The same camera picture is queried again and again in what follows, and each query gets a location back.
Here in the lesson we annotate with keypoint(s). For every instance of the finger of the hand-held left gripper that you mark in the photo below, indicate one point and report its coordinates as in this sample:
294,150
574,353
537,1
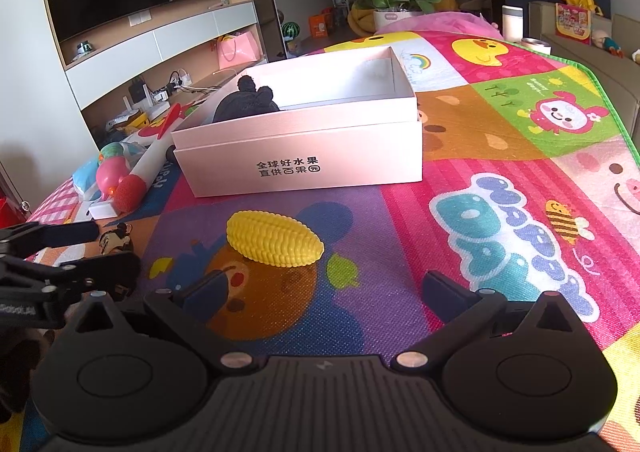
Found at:
50,234
92,268

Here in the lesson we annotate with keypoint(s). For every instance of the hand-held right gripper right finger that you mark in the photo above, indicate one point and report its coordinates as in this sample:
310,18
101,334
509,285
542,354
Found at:
442,294

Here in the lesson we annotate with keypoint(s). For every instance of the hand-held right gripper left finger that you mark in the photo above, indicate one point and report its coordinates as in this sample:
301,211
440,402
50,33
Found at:
207,291

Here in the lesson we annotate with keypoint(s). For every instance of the pink pig toy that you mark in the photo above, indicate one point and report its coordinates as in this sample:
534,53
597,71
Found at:
110,177

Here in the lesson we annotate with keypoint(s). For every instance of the yellow corn toy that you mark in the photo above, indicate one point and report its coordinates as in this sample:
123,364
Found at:
275,239

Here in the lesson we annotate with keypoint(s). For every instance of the white cardboard box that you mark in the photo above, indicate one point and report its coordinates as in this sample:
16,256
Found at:
300,152

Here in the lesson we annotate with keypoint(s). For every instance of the small cartoon figure toy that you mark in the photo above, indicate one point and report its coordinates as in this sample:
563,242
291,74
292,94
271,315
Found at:
116,238

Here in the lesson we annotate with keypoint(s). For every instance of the red object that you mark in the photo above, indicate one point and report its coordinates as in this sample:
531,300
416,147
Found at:
7,212

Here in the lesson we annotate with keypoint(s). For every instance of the small white box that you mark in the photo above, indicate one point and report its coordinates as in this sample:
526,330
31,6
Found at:
102,208

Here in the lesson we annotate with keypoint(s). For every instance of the light blue packet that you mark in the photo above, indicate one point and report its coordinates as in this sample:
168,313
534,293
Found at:
84,177

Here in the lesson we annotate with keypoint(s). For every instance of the colourful cartoon play mat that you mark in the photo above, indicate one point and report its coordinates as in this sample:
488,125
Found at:
380,212

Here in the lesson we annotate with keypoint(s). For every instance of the white toy stick red tip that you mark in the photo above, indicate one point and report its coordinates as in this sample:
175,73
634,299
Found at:
146,167

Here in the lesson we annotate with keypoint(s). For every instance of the yellow box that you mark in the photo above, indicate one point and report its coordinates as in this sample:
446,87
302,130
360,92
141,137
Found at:
131,120

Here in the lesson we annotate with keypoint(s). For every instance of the black router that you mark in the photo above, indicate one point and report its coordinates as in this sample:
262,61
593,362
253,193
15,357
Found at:
137,91

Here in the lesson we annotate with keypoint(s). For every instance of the black plush toy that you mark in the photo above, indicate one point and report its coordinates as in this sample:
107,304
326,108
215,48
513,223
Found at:
245,102

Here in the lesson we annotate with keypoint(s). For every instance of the pink gift bag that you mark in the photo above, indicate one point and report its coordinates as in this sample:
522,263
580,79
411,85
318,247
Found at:
239,52

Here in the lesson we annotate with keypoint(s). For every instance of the beige sofa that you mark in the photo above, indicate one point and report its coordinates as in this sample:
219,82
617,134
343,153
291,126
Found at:
575,64

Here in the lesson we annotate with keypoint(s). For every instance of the metal cup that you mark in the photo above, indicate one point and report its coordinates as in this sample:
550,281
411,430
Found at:
536,46

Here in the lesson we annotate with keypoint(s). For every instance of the pink cloth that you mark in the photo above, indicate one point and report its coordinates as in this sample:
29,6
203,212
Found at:
440,24

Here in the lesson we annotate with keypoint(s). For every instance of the watermelon pattern ball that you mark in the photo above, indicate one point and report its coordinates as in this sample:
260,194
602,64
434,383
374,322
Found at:
290,30

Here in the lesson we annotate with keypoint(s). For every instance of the orange box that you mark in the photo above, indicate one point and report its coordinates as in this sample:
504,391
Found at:
321,24

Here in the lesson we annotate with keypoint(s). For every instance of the television wall cabinet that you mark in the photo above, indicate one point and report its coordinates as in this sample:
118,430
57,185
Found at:
190,34

